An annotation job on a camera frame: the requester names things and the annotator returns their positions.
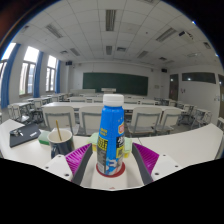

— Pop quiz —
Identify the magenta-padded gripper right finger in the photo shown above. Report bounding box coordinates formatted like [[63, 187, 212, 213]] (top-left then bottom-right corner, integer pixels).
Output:
[[131, 142, 183, 186]]

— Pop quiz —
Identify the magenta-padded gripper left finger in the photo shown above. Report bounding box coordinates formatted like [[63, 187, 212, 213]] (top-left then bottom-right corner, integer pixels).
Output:
[[42, 142, 94, 186]]

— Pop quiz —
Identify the blue white-capped drink bottle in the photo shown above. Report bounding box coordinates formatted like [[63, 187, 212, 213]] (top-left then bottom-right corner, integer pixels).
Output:
[[95, 93, 127, 177]]

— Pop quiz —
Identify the dark blue paper cup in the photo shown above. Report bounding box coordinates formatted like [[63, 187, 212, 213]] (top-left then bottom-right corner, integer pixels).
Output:
[[47, 128, 76, 160]]

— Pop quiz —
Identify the flat round red coaster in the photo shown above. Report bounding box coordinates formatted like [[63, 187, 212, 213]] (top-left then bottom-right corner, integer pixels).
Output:
[[95, 161, 127, 179]]

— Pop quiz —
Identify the wooden stir stick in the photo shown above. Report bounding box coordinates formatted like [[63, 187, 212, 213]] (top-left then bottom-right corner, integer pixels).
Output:
[[54, 119, 63, 142]]

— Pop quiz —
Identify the group of white chairs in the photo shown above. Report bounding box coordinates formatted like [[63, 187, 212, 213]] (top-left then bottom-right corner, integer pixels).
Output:
[[8, 94, 221, 137]]

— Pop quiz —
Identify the black laptop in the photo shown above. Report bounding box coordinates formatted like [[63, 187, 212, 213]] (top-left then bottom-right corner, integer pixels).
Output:
[[8, 123, 42, 149]]

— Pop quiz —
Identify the group of white desks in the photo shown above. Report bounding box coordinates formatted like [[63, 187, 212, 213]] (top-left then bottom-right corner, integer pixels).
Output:
[[6, 93, 201, 116]]

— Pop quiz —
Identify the bunch of keys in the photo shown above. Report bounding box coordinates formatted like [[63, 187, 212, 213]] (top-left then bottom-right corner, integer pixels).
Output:
[[9, 128, 25, 138]]

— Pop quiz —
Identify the dark classroom door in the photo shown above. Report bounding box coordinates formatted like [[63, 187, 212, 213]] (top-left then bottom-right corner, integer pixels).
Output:
[[168, 73, 180, 102]]

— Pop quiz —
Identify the green chalkboard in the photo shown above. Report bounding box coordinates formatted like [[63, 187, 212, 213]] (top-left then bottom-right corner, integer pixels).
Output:
[[82, 72, 150, 96]]

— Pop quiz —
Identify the blue window curtain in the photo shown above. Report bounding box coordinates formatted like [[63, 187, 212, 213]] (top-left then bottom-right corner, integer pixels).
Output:
[[55, 59, 62, 94], [0, 43, 22, 109], [33, 50, 44, 99]]

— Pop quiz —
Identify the bright classroom window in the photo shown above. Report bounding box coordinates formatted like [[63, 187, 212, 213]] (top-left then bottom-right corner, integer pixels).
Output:
[[0, 42, 16, 101], [45, 54, 58, 93], [19, 45, 40, 97]]

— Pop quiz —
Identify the ceiling projector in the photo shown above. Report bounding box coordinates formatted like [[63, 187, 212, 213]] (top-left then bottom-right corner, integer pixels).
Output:
[[178, 30, 194, 41]]

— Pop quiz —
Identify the group of ceiling lights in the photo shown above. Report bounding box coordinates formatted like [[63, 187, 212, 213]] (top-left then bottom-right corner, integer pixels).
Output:
[[19, 0, 214, 66]]

